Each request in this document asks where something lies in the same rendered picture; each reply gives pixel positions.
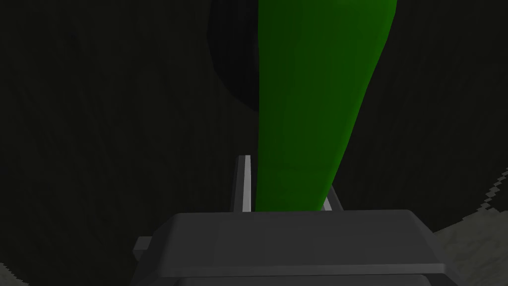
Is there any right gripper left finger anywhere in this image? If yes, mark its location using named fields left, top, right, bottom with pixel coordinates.
left=232, top=154, right=253, bottom=213

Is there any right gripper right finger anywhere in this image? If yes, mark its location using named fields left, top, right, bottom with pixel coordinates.
left=319, top=184, right=344, bottom=212

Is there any green bottle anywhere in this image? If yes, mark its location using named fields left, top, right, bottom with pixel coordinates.
left=254, top=0, right=398, bottom=213

